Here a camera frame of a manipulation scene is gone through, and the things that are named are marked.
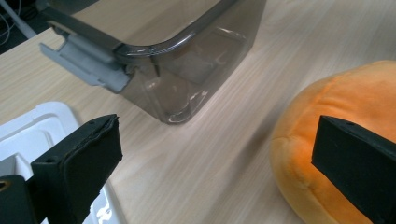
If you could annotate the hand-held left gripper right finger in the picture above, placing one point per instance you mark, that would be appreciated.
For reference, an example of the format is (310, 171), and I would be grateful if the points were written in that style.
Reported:
(358, 155)

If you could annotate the white metal stand frame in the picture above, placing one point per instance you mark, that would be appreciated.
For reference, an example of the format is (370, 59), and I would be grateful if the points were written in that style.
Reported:
(17, 18)

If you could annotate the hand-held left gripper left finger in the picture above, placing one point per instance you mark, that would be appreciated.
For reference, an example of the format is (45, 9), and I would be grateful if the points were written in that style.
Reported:
(77, 165)

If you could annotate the grey transparent storage box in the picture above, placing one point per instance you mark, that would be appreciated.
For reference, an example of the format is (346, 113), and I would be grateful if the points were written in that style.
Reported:
(186, 62)

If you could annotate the orange plush toy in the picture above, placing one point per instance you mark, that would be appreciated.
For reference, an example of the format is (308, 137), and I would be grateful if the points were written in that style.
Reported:
(339, 105)

